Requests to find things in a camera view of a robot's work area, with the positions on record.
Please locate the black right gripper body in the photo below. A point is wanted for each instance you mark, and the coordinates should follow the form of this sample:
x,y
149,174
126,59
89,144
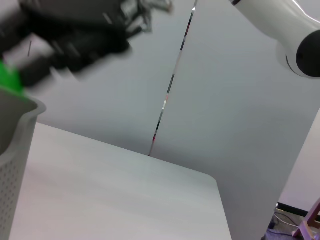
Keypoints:
x,y
87,32

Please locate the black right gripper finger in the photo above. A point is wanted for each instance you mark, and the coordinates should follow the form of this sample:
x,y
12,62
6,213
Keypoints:
x,y
35,67

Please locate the small green toy brick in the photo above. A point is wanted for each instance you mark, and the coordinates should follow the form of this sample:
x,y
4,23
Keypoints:
x,y
10,80

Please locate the grey-green perforated storage bin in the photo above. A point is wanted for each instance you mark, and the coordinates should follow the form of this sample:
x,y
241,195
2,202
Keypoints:
x,y
15,150

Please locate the pink plastic stool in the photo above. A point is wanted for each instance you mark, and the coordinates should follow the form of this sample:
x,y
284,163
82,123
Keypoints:
x,y
310,220

